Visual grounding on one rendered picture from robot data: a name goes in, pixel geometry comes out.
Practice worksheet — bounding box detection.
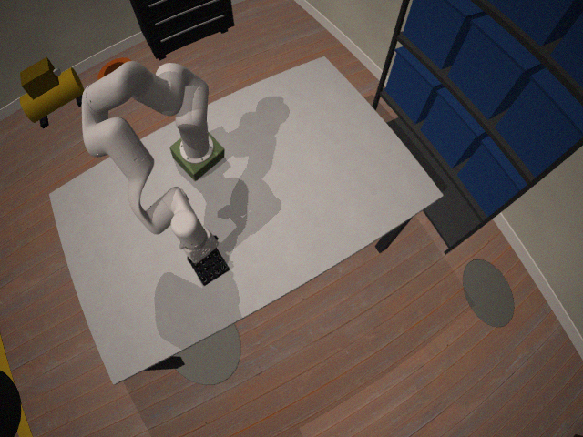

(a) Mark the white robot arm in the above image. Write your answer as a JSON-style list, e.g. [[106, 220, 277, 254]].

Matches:
[[82, 61, 213, 250]]

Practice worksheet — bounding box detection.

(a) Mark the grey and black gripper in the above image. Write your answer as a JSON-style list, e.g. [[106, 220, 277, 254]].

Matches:
[[184, 226, 219, 263]]

